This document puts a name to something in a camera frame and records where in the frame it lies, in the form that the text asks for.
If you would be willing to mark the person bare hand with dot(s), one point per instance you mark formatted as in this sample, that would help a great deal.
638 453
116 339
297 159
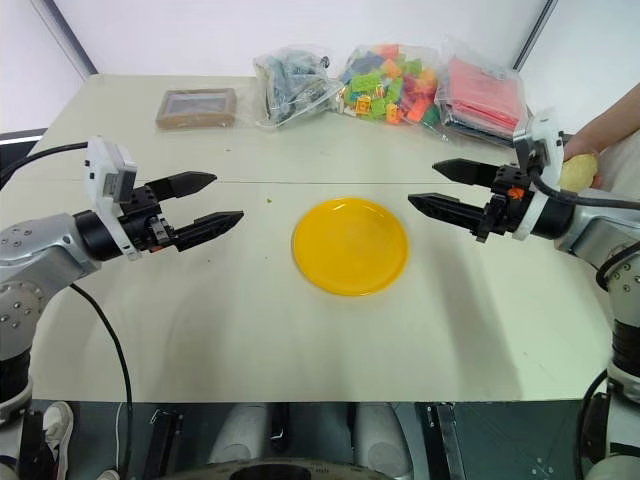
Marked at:
587 142

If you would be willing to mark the plastic bag of colourful blocks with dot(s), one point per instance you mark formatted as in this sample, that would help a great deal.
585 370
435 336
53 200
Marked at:
390 85

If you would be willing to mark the white sneaker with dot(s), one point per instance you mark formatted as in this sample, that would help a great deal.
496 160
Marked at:
59 430

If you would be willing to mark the flat black object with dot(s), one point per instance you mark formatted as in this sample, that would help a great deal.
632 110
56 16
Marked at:
20 137

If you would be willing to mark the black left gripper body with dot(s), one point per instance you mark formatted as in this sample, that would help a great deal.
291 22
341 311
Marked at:
146 220

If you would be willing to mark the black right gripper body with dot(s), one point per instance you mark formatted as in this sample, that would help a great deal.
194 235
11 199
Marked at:
502 210

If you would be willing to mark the plastic bag of red sheets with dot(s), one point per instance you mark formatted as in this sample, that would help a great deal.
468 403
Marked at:
480 97

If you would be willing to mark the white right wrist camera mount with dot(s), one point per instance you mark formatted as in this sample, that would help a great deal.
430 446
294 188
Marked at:
547 140

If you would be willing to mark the black upright strut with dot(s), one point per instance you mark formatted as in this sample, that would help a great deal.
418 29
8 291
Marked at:
450 440
167 445

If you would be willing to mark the plastic bag of dark parts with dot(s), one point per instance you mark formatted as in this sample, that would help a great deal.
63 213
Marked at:
292 85

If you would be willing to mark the dark grey frame bar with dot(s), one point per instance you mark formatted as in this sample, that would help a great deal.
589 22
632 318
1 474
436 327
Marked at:
535 32
72 37

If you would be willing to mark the person bare forearm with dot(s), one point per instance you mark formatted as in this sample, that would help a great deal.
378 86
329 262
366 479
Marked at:
617 117

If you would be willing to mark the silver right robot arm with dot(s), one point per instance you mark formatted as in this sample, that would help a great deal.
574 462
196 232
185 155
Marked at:
597 230

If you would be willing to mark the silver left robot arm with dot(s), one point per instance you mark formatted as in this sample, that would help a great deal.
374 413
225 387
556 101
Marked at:
40 245

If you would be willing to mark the dark rounded shape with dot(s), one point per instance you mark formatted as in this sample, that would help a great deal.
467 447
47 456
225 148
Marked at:
300 472

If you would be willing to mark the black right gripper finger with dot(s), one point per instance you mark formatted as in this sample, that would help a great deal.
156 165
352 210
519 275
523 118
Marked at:
465 171
445 207

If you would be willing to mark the yellow round plate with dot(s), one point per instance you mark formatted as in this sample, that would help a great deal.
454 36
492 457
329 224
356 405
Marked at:
350 247

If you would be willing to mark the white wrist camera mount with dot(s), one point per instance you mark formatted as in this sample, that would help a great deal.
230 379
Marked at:
547 140
101 161

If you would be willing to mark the grey rounded shape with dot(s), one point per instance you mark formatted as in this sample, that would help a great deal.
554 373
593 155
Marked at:
382 435
242 432

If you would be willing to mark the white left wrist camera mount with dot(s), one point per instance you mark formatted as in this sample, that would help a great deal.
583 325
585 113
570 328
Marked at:
101 161

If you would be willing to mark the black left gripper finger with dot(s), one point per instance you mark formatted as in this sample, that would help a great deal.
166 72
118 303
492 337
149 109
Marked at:
190 182
210 225

